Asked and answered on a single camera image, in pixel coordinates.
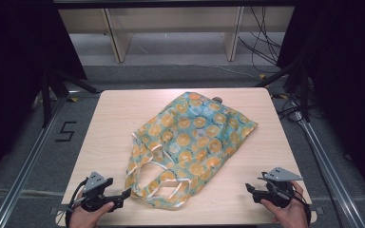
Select bundle of black floor cables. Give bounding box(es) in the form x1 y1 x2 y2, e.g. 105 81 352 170
237 5 283 74

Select teal orange-print tote bag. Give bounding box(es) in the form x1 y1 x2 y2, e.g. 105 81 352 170
125 91 259 211

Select dark curtain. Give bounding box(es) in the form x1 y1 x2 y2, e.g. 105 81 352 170
277 0 365 200
0 0 88 188

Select person's left hand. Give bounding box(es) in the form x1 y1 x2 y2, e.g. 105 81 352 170
68 190 115 228

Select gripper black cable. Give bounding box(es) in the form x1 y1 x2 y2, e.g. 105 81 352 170
293 189 314 226
64 177 90 228

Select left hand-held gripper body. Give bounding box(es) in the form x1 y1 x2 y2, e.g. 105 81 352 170
81 171 117 213

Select thin white floor cable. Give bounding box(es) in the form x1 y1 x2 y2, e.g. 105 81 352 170
170 62 261 81

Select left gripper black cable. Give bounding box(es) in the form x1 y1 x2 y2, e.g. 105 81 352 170
64 177 90 228

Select person's right hand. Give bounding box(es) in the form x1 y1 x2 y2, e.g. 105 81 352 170
259 180 309 228

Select light wooden desk frame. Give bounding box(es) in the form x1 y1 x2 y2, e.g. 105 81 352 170
57 5 297 64

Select black cables beside stand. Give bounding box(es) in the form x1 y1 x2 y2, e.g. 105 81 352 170
270 92 326 124

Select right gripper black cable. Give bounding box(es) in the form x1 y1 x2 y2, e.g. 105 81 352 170
293 189 314 226

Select black metal stand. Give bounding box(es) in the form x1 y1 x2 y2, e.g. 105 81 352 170
40 66 100 128
254 59 312 124

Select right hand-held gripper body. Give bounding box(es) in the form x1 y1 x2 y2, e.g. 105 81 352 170
258 166 303 209

